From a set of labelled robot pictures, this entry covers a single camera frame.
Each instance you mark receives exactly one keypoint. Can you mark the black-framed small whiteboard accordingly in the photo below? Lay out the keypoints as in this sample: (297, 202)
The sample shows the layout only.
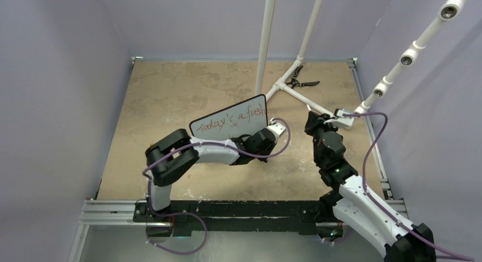
(245, 117)

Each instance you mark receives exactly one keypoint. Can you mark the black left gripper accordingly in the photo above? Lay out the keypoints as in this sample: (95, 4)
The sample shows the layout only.
(270, 149)

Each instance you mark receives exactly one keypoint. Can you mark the white pipe with camera sockets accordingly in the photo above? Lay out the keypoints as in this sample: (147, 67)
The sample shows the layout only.
(447, 12)

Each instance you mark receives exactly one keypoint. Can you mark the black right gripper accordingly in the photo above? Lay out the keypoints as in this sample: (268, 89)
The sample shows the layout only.
(314, 120)

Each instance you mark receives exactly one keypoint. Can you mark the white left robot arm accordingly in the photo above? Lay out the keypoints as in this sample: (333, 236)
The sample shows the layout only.
(171, 157)

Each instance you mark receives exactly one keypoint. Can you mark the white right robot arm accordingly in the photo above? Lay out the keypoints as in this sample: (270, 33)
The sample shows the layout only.
(352, 202)

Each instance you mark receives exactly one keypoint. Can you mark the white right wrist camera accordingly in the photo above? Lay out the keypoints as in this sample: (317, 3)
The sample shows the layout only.
(341, 118)

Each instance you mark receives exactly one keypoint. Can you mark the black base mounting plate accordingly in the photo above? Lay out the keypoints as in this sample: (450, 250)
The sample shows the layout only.
(183, 217)

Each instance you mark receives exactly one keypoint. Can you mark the aluminium frame rail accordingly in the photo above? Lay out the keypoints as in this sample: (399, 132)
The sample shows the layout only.
(117, 215)

